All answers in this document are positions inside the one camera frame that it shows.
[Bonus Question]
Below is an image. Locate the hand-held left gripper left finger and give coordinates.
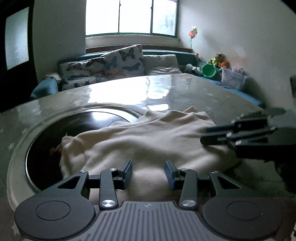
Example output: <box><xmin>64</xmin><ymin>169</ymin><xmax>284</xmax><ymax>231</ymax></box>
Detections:
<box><xmin>57</xmin><ymin>160</ymin><xmax>133</xmax><ymax>210</ymax></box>

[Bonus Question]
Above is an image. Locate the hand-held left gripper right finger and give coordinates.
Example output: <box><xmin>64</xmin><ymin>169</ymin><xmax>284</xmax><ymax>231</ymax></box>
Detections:
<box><xmin>164</xmin><ymin>160</ymin><xmax>252</xmax><ymax>212</ymax></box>

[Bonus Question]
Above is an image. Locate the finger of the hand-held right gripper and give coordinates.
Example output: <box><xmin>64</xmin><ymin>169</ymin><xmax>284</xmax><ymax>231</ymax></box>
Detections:
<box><xmin>200</xmin><ymin>127</ymin><xmax>277</xmax><ymax>151</ymax></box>
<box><xmin>205</xmin><ymin>113</ymin><xmax>273</xmax><ymax>135</ymax></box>

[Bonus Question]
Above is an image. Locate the cream cloth garment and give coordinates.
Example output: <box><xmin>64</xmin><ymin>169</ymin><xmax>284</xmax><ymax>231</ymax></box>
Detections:
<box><xmin>60</xmin><ymin>106</ymin><xmax>243</xmax><ymax>202</ymax></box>

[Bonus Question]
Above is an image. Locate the teal sofa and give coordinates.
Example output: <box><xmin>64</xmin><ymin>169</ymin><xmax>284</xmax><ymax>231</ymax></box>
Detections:
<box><xmin>30</xmin><ymin>50</ymin><xmax>266</xmax><ymax>109</ymax></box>

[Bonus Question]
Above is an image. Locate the clear plastic storage box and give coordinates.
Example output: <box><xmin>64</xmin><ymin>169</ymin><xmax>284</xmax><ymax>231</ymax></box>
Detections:
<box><xmin>221</xmin><ymin>67</ymin><xmax>248</xmax><ymax>91</ymax></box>

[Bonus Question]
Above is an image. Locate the green plastic bucket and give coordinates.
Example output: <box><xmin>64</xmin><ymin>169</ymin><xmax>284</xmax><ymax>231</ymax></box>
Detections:
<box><xmin>201</xmin><ymin>63</ymin><xmax>217</xmax><ymax>78</ymax></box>

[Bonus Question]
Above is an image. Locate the grey plush toy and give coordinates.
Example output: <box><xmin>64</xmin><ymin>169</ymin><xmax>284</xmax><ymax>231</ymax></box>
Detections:
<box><xmin>185</xmin><ymin>64</ymin><xmax>203</xmax><ymax>75</ymax></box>

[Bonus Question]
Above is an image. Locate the brown plush toy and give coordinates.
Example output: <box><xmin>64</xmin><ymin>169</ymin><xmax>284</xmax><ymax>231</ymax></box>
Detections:
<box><xmin>209</xmin><ymin>53</ymin><xmax>231</xmax><ymax>69</ymax></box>

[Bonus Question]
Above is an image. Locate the black round induction cooktop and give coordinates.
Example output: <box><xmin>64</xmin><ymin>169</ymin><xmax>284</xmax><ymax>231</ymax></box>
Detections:
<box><xmin>25</xmin><ymin>111</ymin><xmax>139</xmax><ymax>193</ymax></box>

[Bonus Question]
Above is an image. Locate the beige cushion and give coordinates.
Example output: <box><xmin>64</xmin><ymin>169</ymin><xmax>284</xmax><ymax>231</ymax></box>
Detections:
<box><xmin>142</xmin><ymin>54</ymin><xmax>184</xmax><ymax>76</ymax></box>

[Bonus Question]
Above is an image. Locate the artificial flower on stem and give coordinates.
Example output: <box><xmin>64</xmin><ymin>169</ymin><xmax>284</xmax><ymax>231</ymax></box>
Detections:
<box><xmin>188</xmin><ymin>25</ymin><xmax>199</xmax><ymax>51</ymax></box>

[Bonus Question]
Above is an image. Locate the butterfly print pillow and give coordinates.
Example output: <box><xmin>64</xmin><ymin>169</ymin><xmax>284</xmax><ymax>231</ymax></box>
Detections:
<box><xmin>58</xmin><ymin>57</ymin><xmax>107</xmax><ymax>91</ymax></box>
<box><xmin>103</xmin><ymin>44</ymin><xmax>145</xmax><ymax>78</ymax></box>

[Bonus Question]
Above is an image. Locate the blue blanket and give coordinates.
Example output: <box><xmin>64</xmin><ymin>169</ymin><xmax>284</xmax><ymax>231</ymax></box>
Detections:
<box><xmin>30</xmin><ymin>77</ymin><xmax>59</xmax><ymax>100</ymax></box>

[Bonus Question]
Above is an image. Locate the green framed window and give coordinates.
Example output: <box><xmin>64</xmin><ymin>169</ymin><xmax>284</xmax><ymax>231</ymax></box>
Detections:
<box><xmin>85</xmin><ymin>0</ymin><xmax>180</xmax><ymax>37</ymax></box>

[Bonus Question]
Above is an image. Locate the dark door frosted glass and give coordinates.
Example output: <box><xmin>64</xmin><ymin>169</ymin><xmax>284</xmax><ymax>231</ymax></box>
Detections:
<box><xmin>0</xmin><ymin>0</ymin><xmax>38</xmax><ymax>113</ymax></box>

